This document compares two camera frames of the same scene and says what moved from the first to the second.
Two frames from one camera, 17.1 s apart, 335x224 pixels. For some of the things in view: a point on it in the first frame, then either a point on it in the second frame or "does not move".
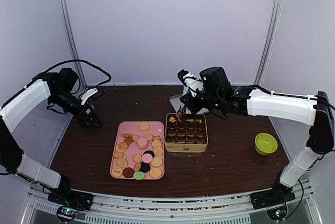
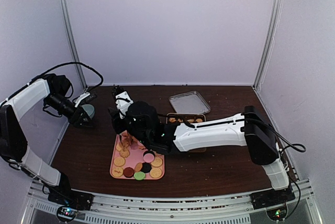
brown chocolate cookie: (128, 172) does not move
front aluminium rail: (171, 208) does not move
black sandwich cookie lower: (145, 167) does not move
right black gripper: (188, 101) -> (114, 114)
